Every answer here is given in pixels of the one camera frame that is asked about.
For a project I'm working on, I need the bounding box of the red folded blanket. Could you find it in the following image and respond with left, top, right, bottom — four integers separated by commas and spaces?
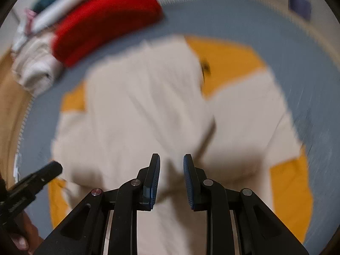
52, 0, 163, 67

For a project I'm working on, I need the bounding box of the beige and yellow hooded jacket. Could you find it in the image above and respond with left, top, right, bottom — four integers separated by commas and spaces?
48, 36, 313, 254

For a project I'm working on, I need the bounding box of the person's left hand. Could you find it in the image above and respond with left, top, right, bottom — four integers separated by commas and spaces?
7, 211, 43, 254

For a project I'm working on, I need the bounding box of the wooden bed frame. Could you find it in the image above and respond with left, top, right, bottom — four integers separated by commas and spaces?
0, 0, 340, 192

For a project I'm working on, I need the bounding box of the white folded quilt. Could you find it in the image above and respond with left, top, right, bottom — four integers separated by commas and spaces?
11, 32, 64, 97

